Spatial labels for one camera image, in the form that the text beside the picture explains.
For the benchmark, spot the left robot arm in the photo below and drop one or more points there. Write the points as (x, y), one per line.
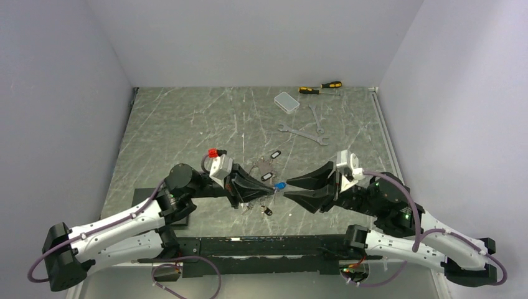
(71, 254)

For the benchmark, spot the black flat box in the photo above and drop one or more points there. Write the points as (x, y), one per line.
(141, 194)

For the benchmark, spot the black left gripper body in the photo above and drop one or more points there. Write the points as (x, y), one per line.
(232, 189)

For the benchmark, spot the blue key tag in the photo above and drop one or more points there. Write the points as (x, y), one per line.
(280, 186)

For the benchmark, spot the large silver wrench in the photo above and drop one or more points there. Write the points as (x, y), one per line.
(321, 140)

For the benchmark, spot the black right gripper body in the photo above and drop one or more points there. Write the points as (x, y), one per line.
(337, 184)

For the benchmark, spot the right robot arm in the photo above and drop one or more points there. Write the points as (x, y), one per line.
(402, 229)

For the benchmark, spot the small silver wrench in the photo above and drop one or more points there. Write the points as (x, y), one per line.
(319, 129)

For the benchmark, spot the yellow black screwdriver rear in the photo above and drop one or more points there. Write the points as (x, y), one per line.
(332, 85)

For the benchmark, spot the yellow black screwdriver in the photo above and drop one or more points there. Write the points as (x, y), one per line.
(332, 85)
(311, 91)

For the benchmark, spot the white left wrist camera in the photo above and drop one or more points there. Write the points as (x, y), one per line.
(221, 168)

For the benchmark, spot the black key tag white label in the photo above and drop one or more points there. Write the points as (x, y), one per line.
(267, 177)

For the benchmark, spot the clear plastic box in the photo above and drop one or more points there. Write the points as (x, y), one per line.
(286, 102)

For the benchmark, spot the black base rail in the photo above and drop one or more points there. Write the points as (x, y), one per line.
(325, 254)

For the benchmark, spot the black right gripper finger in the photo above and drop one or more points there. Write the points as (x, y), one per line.
(316, 179)
(313, 200)

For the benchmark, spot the metal key organizer plate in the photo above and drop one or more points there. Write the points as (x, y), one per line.
(260, 166)

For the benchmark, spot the yellow black screwdriver front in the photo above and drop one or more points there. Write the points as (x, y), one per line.
(311, 91)

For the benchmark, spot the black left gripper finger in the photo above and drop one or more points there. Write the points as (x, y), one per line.
(245, 196)
(246, 184)

